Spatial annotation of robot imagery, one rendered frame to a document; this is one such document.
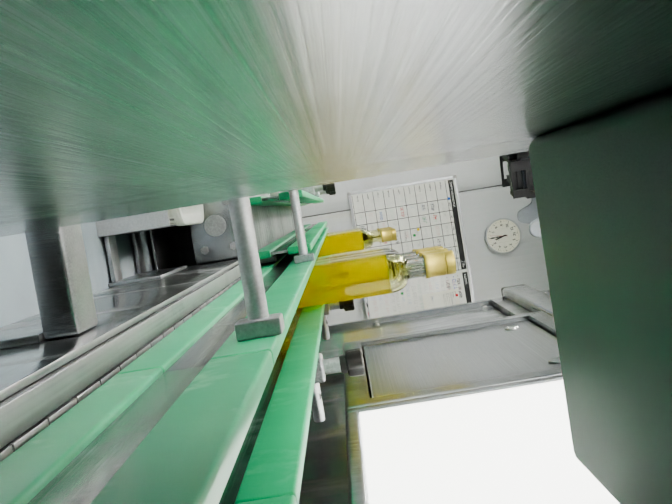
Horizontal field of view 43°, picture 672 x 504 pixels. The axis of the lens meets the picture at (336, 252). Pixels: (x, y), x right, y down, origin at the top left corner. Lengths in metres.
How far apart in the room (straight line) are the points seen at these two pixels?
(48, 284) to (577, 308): 0.36
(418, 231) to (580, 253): 6.96
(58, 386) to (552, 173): 0.27
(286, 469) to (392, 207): 6.63
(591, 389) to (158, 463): 0.14
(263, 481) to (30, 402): 0.16
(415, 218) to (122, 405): 6.78
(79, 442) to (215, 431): 0.05
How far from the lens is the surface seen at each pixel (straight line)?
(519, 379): 1.01
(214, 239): 1.12
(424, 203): 7.12
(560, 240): 0.17
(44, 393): 0.37
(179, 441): 0.28
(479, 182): 7.19
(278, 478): 0.48
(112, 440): 0.32
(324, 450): 0.99
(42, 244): 0.49
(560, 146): 0.16
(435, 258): 1.23
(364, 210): 7.09
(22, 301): 0.73
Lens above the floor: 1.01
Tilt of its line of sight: 1 degrees down
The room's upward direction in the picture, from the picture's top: 81 degrees clockwise
